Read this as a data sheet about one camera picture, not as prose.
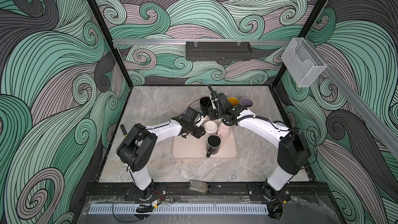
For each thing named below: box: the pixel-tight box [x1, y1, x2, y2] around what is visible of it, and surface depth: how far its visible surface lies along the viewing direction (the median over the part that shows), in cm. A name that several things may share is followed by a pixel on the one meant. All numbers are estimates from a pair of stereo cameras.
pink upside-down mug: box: [216, 122, 231, 139], surface depth 88 cm
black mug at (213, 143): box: [205, 133, 222, 159], surface depth 82 cm
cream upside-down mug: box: [203, 120, 219, 136], surface depth 90 cm
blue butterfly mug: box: [226, 96, 240, 107], surface depth 100 cm
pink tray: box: [172, 126, 238, 160], surface depth 88 cm
